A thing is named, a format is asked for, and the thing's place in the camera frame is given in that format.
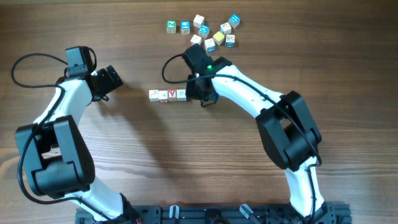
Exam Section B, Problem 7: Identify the plain top wooden block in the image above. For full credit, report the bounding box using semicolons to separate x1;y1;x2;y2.
193;14;205;28

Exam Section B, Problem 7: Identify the blue sided wooden block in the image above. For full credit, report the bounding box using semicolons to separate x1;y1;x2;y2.
204;39;216;52

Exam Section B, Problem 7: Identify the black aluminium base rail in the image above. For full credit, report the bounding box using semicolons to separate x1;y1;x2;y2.
75;203;352;224

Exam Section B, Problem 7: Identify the red bottom wooden block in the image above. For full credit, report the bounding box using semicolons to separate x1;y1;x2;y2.
158;90;169;103

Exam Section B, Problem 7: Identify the blue top corner block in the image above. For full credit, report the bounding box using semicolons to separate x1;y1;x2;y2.
228;14;241;29

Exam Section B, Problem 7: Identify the blue edged picture block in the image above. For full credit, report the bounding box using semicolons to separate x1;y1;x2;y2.
220;22;232;35

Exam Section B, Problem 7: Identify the blue L letter block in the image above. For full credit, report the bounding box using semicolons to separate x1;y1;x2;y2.
180;21;190;34

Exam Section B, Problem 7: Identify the green N letter block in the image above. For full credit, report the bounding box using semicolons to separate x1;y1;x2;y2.
166;20;177;34

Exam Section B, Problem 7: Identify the red edged wooden block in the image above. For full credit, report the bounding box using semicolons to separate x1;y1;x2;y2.
190;34;202;46

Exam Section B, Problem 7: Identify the white bird picture block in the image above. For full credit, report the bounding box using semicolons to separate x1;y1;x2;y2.
177;89;187;101

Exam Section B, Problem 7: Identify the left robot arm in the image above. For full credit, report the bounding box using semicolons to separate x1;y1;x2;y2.
15;46;141;223

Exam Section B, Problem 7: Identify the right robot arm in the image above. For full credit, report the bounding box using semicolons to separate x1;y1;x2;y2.
182;44;324;223

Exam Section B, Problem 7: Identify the blue D letter block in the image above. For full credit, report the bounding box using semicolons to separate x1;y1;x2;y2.
198;25;210;39

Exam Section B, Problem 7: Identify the blue picture wooden block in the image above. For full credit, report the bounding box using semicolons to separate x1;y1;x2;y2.
225;34;236;48

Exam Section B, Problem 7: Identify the red V letter block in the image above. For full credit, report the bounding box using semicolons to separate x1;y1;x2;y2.
167;90;177;102

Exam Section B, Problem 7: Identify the yellow top wooden block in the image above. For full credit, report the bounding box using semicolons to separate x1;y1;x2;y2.
213;31;225;45

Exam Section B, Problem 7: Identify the plain beige wooden block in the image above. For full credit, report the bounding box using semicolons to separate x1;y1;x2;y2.
149;90;159;101

